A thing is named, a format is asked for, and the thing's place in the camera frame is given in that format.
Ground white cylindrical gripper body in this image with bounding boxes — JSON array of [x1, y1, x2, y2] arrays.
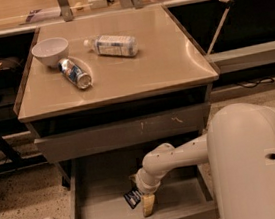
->
[[135, 168, 161, 194]]

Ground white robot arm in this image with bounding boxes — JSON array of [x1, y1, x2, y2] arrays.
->
[[135, 103, 275, 219]]

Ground closed grey top drawer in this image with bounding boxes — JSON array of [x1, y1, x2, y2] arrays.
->
[[35, 102, 211, 163]]

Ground open grey middle drawer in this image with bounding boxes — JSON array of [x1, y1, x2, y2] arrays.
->
[[70, 145, 218, 219]]

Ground grey drawer cabinet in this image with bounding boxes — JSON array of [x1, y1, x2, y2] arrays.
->
[[18, 5, 218, 183]]

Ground blue silver soda can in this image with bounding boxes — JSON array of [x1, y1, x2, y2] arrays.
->
[[58, 58, 92, 90]]

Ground clear plastic water bottle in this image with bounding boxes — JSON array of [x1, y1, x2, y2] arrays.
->
[[83, 35, 139, 57]]

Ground white ceramic bowl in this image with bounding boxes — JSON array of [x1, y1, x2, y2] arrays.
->
[[31, 37, 69, 68]]

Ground black floor cable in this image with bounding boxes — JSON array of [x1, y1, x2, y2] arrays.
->
[[234, 75, 275, 91]]

